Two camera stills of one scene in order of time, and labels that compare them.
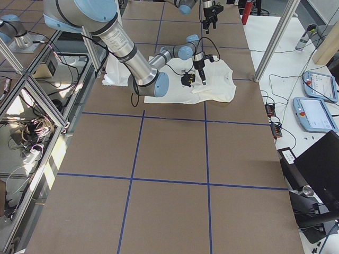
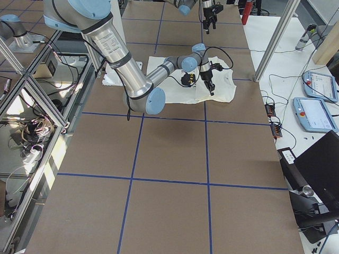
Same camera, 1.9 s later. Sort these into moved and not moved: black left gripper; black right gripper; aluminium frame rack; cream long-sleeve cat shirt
Moved: black right gripper
Not moved: aluminium frame rack; black left gripper; cream long-sleeve cat shirt
